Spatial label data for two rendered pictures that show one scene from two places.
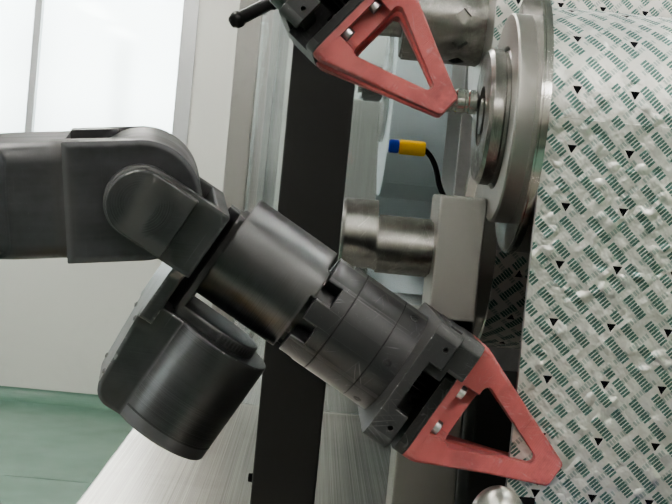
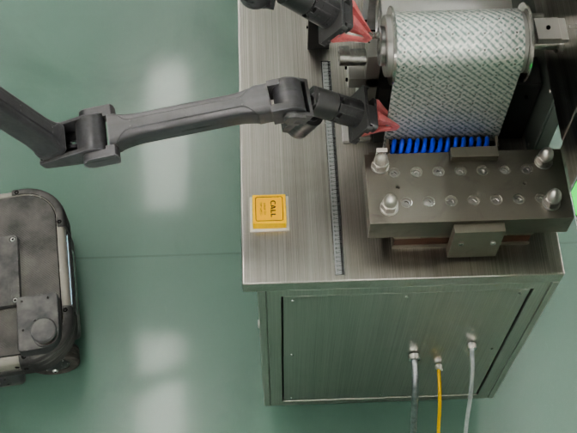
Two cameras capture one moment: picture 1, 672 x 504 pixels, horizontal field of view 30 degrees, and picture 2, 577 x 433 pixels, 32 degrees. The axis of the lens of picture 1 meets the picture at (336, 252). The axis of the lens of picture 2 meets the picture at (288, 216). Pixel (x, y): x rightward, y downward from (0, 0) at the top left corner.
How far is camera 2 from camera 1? 1.60 m
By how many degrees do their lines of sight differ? 58
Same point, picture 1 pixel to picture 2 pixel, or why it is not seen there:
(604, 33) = (412, 48)
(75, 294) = not seen: outside the picture
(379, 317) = (351, 117)
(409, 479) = not seen: hidden behind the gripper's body
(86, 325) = not seen: outside the picture
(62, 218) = (272, 118)
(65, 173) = (272, 115)
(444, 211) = (368, 60)
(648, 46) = (424, 51)
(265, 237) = (321, 107)
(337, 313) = (341, 118)
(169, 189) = (299, 118)
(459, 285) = (373, 72)
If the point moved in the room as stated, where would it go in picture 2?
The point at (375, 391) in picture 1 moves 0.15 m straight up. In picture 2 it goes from (351, 127) to (356, 82)
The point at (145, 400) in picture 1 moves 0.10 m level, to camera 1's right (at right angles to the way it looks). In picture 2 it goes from (294, 132) to (344, 131)
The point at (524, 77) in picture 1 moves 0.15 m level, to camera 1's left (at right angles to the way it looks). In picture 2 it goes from (389, 64) to (307, 64)
